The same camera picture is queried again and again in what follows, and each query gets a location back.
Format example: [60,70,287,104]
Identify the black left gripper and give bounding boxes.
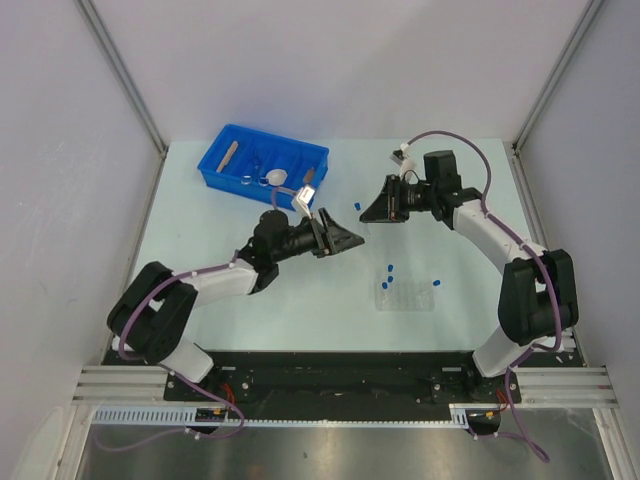
[272,208,363,263]

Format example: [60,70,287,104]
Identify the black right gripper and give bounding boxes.
[361,174,438,223]

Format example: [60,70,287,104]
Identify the bristle test tube brush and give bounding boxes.
[303,168,315,185]

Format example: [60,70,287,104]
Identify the clear plastic test tube rack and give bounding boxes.
[374,281,435,312]

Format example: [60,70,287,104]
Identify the white porcelain evaporating dish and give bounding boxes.
[265,168,288,187]

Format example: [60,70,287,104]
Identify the metal crucible tongs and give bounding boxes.
[240,149,270,186]

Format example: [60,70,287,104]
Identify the wooden test tube clamp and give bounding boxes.
[216,140,239,173]

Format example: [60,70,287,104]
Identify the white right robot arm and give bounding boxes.
[359,150,579,401]

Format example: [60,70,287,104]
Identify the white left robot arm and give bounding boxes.
[107,208,365,400]

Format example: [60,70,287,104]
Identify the blue plastic bin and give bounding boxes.
[198,124,329,210]

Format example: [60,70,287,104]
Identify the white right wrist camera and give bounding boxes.
[390,143,417,177]

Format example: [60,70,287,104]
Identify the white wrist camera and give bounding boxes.
[390,143,417,177]
[291,184,316,216]

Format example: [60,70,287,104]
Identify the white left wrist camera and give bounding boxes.
[291,184,316,216]

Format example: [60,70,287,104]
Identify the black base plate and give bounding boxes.
[161,351,524,420]

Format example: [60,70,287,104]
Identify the slotted cable duct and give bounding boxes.
[92,405,469,429]

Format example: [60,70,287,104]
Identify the aluminium frame rail right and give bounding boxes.
[513,1,639,479]

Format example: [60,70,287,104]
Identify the aluminium frame rail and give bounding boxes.
[513,1,639,479]
[73,0,168,160]

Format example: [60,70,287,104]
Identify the aluminium frame rail left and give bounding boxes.
[73,0,168,160]

